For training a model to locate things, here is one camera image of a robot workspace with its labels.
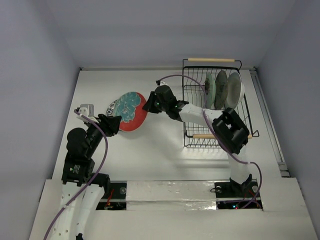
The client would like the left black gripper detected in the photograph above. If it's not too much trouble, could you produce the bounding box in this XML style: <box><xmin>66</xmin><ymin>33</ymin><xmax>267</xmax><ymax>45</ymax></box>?
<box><xmin>85</xmin><ymin>112</ymin><xmax>121</xmax><ymax>156</ymax></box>

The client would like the blue floral white plate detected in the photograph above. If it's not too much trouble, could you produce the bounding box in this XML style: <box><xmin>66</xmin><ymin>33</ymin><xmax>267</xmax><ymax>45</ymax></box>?
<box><xmin>105</xmin><ymin>99</ymin><xmax>119</xmax><ymax>117</ymax></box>

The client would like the red teal flower plate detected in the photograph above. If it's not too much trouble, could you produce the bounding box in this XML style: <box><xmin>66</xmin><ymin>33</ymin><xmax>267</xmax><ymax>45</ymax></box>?
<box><xmin>113</xmin><ymin>91</ymin><xmax>148</xmax><ymax>132</ymax></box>

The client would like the mint green flower plate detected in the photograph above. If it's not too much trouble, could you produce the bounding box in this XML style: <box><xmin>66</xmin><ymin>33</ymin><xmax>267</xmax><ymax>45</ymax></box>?
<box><xmin>204</xmin><ymin>72</ymin><xmax>216</xmax><ymax>109</ymax></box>

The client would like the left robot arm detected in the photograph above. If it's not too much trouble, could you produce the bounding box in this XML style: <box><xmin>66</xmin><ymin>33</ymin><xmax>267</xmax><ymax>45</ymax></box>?
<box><xmin>43</xmin><ymin>107</ymin><xmax>122</xmax><ymax>240</ymax></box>

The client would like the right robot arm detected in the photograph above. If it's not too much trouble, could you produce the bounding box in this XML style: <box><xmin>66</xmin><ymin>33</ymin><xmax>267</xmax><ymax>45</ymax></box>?
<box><xmin>142</xmin><ymin>85</ymin><xmax>252</xmax><ymax>196</ymax></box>

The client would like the dark grey green plate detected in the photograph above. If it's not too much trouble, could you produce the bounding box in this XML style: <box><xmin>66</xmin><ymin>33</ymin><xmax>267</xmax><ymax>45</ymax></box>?
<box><xmin>214</xmin><ymin>70</ymin><xmax>228</xmax><ymax>110</ymax></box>

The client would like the white grey bowl plate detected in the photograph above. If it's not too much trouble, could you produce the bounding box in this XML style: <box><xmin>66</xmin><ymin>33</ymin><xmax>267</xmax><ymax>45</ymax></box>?
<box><xmin>225</xmin><ymin>72</ymin><xmax>245</xmax><ymax>109</ymax></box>

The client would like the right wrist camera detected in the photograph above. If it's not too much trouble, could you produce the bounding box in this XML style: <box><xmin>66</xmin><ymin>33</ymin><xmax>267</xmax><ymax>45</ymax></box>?
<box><xmin>156</xmin><ymin>79</ymin><xmax>168</xmax><ymax>86</ymax></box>

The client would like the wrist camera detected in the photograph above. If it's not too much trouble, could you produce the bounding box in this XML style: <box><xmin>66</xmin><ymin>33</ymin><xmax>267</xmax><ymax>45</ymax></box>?
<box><xmin>74</xmin><ymin>103</ymin><xmax>95</xmax><ymax>119</ymax></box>
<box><xmin>156</xmin><ymin>79</ymin><xmax>168</xmax><ymax>86</ymax></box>

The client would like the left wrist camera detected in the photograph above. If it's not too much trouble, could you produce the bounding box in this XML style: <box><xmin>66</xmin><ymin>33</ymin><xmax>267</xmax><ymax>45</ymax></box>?
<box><xmin>74</xmin><ymin>103</ymin><xmax>95</xmax><ymax>119</ymax></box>

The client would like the black wire dish rack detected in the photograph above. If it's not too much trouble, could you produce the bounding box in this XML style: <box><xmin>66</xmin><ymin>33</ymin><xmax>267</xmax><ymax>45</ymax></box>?
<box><xmin>182</xmin><ymin>58</ymin><xmax>260</xmax><ymax>149</ymax></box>

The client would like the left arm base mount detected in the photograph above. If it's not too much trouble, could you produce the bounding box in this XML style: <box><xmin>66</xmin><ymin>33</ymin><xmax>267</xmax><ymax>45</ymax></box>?
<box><xmin>96</xmin><ymin>181</ymin><xmax>127</xmax><ymax>211</ymax></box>

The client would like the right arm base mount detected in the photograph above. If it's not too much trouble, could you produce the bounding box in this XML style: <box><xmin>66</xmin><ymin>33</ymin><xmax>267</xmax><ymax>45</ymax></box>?
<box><xmin>209</xmin><ymin>174</ymin><xmax>263</xmax><ymax>210</ymax></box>

